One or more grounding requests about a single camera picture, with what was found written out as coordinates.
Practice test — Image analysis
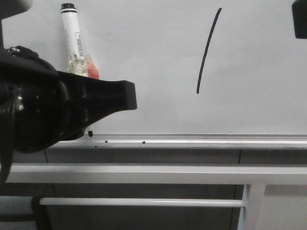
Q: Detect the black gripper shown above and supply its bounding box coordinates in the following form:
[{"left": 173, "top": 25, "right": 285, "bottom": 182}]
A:
[{"left": 0, "top": 45, "right": 138, "bottom": 154}]

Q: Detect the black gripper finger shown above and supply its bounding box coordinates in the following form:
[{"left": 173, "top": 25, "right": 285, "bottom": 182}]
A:
[{"left": 292, "top": 0, "right": 307, "bottom": 39}]

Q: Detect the white metal stand crossbeam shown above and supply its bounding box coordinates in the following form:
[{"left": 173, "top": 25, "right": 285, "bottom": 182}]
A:
[{"left": 7, "top": 163, "right": 307, "bottom": 230}]

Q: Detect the white marker with red magnet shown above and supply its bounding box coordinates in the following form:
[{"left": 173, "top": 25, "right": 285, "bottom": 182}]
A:
[{"left": 59, "top": 2, "right": 100, "bottom": 138}]

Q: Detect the white round metal rod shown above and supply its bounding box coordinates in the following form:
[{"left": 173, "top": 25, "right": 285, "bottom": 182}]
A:
[{"left": 39, "top": 197, "right": 246, "bottom": 207}]

